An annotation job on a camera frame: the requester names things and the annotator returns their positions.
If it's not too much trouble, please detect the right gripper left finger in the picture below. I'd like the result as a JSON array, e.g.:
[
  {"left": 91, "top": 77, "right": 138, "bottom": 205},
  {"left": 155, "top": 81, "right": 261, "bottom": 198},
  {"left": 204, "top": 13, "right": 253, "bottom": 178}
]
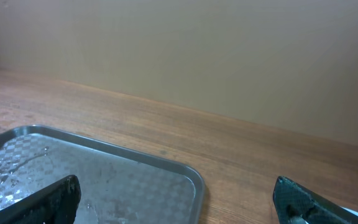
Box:
[{"left": 0, "top": 175, "right": 81, "bottom": 224}]

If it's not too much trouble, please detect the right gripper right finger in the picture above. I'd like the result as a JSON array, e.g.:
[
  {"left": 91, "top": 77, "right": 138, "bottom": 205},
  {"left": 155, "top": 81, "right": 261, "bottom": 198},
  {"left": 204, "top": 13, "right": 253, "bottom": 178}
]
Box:
[{"left": 273, "top": 176, "right": 358, "bottom": 224}]

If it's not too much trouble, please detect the white plate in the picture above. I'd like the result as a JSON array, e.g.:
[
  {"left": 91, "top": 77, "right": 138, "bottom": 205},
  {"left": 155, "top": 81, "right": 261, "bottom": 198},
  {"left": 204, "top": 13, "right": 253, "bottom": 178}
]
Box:
[{"left": 291, "top": 207, "right": 358, "bottom": 224}]

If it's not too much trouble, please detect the dark brown serving tray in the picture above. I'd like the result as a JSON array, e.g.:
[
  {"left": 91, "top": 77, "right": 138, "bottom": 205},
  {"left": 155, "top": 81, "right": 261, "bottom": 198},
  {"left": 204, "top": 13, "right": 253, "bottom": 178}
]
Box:
[{"left": 0, "top": 125, "right": 205, "bottom": 224}]

